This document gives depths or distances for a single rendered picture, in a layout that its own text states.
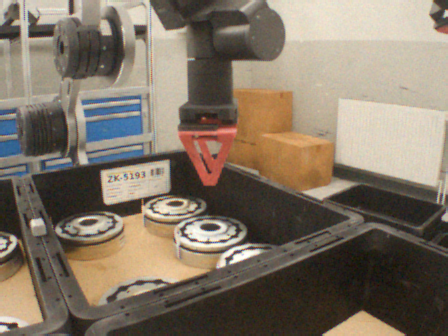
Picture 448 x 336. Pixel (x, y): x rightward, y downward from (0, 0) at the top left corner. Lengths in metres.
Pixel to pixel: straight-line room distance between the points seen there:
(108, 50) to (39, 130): 0.50
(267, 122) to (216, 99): 3.26
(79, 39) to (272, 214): 0.57
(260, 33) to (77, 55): 0.54
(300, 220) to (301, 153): 2.74
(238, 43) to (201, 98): 0.09
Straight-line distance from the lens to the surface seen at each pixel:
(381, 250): 0.40
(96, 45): 0.87
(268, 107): 3.68
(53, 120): 1.31
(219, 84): 0.45
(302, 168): 3.24
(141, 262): 0.52
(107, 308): 0.27
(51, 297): 0.29
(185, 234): 0.52
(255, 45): 0.39
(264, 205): 0.51
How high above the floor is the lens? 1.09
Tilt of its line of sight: 16 degrees down
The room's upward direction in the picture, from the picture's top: straight up
